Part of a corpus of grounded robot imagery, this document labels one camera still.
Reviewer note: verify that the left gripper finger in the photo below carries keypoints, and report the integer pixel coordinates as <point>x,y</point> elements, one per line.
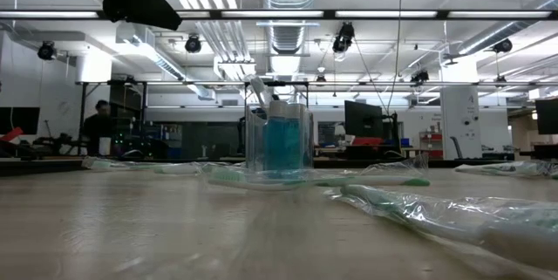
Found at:
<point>139,5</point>

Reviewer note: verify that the clear acrylic container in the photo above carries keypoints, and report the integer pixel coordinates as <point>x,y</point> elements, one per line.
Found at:
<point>253,140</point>

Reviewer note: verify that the black background robot arm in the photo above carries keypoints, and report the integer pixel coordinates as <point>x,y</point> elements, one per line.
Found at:
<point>242,136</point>

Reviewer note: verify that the white LED light strip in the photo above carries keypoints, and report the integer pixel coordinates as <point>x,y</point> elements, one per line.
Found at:
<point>272,14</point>
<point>385,14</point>
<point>48,14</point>
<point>501,14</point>
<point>194,14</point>

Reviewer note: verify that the person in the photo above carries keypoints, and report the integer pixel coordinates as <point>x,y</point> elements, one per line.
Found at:
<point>98,129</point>

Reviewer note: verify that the white paper cup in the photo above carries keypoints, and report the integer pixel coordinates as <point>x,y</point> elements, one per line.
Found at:
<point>105,146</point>

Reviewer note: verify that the black computer monitor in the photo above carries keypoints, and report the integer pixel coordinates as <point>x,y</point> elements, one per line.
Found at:
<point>362,118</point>
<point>19,120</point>
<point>547,116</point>

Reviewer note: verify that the white building column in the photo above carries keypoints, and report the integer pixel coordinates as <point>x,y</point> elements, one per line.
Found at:
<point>460,131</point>

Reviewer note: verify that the red flat object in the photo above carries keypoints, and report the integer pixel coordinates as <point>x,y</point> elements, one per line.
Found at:
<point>8,134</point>

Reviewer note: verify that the red shelf rack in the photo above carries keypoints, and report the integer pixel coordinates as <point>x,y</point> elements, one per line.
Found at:
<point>430,145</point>

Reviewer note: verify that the red plastic bin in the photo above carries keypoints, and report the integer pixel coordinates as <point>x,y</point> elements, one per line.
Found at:
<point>366,141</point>

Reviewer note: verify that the black overhead frame bar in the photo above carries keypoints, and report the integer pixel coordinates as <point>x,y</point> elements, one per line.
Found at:
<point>215,14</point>

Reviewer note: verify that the silver round ventilation duct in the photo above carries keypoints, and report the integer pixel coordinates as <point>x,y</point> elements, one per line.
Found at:
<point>287,38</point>

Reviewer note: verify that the black overhead rig camera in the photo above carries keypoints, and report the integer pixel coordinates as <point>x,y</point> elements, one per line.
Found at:
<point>344,36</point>

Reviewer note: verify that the black aluminium table frame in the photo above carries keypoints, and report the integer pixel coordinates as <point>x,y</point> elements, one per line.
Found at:
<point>26,166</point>

